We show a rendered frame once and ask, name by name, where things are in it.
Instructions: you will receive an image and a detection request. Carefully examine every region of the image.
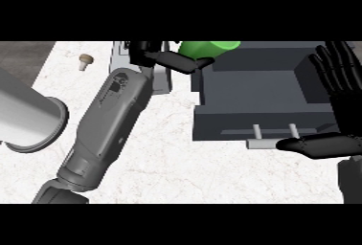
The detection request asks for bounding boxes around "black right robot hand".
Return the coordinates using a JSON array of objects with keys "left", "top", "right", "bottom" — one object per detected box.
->
[{"left": 275, "top": 40, "right": 362, "bottom": 160}]

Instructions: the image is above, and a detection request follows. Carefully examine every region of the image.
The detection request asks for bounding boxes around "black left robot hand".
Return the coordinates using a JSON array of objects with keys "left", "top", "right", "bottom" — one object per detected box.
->
[{"left": 129, "top": 40, "right": 216, "bottom": 76}]

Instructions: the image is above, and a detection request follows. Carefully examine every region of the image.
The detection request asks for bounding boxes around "green cup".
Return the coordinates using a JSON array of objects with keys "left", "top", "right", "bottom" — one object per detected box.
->
[{"left": 178, "top": 40, "right": 243, "bottom": 62}]

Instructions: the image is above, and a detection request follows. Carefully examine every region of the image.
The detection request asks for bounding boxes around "dark grey open drawer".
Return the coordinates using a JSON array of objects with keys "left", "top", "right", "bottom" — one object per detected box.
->
[{"left": 189, "top": 40, "right": 351, "bottom": 116}]

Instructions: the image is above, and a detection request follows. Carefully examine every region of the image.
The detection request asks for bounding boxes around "dark grey drawer front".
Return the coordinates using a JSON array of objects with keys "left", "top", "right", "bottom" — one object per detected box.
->
[{"left": 191, "top": 110, "right": 343, "bottom": 142}]

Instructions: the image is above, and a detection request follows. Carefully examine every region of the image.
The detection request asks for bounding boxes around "pale grey appliance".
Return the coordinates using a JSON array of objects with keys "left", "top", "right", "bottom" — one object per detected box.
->
[{"left": 108, "top": 40, "right": 175, "bottom": 96}]

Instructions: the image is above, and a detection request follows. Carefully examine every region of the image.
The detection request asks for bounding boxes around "small brown mushroom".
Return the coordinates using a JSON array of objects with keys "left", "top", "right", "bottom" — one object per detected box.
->
[{"left": 77, "top": 54, "right": 95, "bottom": 72}]

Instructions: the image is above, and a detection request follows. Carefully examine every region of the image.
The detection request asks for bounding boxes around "grey cylindrical pot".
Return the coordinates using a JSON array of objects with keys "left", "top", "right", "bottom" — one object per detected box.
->
[{"left": 0, "top": 66, "right": 71, "bottom": 154}]

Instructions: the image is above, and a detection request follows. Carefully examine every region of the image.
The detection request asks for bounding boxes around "pale grey drawer handle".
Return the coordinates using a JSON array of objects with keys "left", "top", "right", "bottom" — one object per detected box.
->
[{"left": 247, "top": 122, "right": 303, "bottom": 150}]

